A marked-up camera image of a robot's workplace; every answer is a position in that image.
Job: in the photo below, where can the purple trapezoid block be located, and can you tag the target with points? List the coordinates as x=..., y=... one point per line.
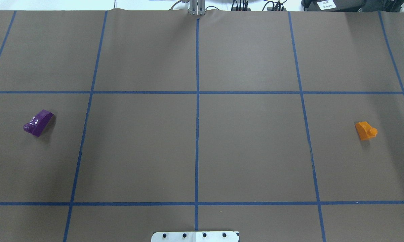
x=38, y=123

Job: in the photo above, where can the orange trapezoid block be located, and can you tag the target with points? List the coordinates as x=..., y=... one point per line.
x=365, y=131

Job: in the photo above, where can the black device with label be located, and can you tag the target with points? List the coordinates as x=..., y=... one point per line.
x=351, y=5

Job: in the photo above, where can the white metal base plate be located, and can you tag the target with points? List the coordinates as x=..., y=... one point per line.
x=196, y=236

